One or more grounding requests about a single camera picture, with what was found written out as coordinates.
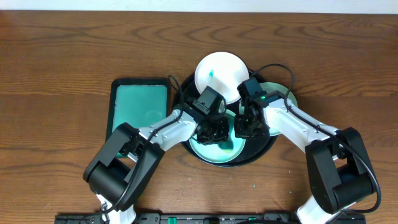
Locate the pale green plate front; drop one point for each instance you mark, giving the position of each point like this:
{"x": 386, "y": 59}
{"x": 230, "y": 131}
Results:
{"x": 212, "y": 153}

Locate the green scrub sponge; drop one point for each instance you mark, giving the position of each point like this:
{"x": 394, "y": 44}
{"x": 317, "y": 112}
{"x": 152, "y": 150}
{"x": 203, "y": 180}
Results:
{"x": 227, "y": 146}

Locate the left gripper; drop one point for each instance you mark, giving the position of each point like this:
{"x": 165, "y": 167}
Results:
{"x": 213, "y": 133}

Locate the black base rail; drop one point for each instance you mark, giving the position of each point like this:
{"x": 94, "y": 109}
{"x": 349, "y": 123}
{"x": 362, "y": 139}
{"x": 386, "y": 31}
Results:
{"x": 156, "y": 218}

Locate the black round tray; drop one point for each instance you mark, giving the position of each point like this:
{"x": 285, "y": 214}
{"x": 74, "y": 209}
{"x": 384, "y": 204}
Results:
{"x": 253, "y": 148}

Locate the pale green plate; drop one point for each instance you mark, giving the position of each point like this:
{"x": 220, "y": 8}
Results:
{"x": 212, "y": 153}
{"x": 269, "y": 87}

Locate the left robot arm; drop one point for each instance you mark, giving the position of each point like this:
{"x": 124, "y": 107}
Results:
{"x": 122, "y": 168}

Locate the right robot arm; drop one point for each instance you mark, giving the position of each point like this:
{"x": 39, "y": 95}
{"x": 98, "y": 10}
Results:
{"x": 339, "y": 170}

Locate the black rectangular water tray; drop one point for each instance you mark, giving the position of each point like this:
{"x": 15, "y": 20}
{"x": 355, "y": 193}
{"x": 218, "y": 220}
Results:
{"x": 139, "y": 102}

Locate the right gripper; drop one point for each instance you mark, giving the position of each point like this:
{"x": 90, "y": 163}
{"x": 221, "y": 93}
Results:
{"x": 247, "y": 129}

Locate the white plate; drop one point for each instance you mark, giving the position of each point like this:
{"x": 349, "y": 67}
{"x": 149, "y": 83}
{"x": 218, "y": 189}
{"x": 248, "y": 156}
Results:
{"x": 223, "y": 72}

